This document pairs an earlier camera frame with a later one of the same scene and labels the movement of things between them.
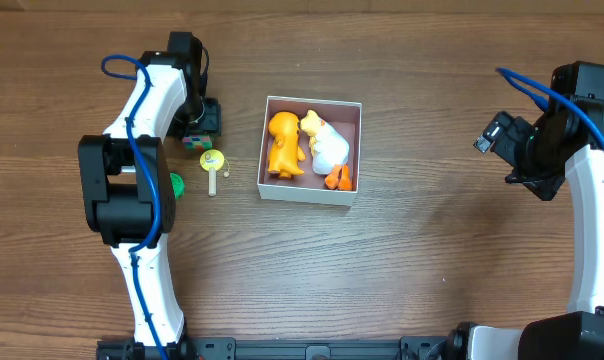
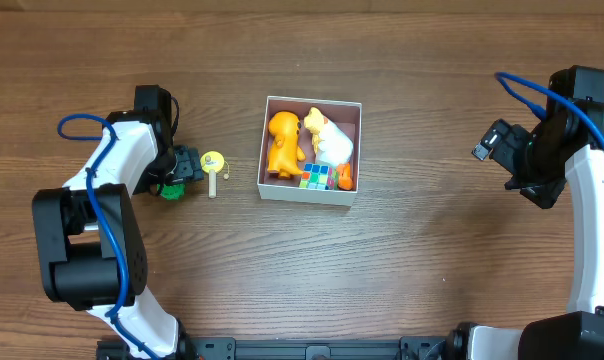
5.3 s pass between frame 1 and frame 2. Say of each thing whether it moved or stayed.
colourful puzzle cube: moved
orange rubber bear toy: stayed
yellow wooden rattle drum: stayed
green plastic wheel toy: stayed
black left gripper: moved
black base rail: stayed
